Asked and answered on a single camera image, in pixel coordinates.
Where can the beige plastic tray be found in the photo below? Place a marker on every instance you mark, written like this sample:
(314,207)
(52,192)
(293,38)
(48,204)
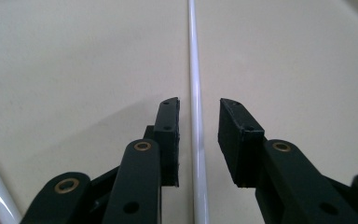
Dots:
(74,62)

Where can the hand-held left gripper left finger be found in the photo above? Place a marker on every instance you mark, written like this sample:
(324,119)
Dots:
(136,180)

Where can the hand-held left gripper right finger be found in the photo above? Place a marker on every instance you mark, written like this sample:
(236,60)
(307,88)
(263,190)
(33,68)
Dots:
(245,155)

